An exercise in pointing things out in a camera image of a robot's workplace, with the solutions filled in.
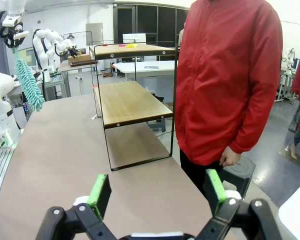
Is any teal chenille duster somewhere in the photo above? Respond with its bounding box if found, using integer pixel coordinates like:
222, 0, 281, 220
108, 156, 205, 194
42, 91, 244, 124
13, 46, 46, 113

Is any white rectangular panel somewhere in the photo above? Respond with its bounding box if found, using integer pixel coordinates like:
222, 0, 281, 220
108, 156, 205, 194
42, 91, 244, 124
122, 33, 147, 46

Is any red sleeved left forearm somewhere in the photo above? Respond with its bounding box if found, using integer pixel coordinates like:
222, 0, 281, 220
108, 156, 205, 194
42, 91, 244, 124
227, 82, 276, 155

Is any wooden shelf black metal frame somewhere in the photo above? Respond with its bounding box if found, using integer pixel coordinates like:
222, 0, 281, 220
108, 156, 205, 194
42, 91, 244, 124
88, 41, 178, 172

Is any dark glass window wall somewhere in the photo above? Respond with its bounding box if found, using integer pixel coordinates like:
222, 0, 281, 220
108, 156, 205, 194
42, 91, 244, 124
114, 4, 191, 45

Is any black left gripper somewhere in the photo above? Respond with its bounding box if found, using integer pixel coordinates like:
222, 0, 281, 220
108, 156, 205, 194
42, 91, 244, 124
0, 23, 25, 48

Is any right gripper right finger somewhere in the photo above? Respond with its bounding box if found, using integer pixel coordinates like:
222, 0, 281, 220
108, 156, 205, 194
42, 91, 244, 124
196, 169, 283, 240

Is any white table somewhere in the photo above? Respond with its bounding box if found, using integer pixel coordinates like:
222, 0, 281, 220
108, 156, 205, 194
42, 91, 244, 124
278, 174, 300, 240
112, 60, 178, 83

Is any person's left hand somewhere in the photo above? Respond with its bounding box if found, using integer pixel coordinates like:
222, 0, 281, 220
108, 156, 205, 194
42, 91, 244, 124
218, 146, 241, 168

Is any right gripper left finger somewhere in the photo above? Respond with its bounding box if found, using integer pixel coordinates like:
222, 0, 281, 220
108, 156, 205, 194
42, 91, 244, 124
36, 173, 121, 240

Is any black plastic stool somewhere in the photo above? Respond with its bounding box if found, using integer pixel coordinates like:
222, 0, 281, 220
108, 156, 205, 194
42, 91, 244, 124
221, 157, 256, 201

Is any brown cardboard box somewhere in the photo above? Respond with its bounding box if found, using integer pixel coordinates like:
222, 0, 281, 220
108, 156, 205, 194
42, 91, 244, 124
67, 53, 96, 68

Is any aluminium slotted base plate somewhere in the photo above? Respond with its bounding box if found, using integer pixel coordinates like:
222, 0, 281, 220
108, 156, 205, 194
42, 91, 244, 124
0, 146, 17, 218

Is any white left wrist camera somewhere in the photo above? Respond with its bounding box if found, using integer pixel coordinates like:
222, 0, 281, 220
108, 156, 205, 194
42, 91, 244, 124
13, 30, 30, 41

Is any person in red jacket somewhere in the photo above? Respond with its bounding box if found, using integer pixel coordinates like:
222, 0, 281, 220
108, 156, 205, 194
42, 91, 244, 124
174, 0, 284, 200

